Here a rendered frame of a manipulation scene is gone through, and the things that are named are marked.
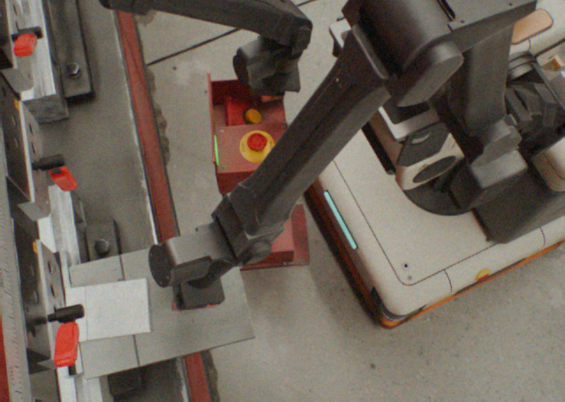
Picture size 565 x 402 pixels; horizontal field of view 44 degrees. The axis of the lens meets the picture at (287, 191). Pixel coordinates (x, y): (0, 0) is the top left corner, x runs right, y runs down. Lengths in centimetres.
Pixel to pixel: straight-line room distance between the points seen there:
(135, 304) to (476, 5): 72
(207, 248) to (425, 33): 43
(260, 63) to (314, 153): 57
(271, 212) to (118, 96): 66
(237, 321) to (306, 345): 102
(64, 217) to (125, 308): 20
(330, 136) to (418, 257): 124
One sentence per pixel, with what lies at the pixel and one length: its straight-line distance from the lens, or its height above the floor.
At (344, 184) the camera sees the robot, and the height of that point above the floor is 28.
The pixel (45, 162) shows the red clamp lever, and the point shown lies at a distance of 95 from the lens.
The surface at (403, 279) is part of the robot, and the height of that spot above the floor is 28.
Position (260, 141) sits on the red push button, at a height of 81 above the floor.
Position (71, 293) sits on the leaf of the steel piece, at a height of 100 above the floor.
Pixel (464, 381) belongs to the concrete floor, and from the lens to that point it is 216.
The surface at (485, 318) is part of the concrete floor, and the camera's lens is 221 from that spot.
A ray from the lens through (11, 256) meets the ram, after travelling 80.
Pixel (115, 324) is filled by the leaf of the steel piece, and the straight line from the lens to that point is 112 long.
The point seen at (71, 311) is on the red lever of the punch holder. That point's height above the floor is 126.
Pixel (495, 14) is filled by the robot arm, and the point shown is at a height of 160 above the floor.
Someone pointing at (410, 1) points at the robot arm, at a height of 160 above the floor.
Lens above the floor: 208
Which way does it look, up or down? 69 degrees down
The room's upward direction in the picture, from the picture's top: 3 degrees clockwise
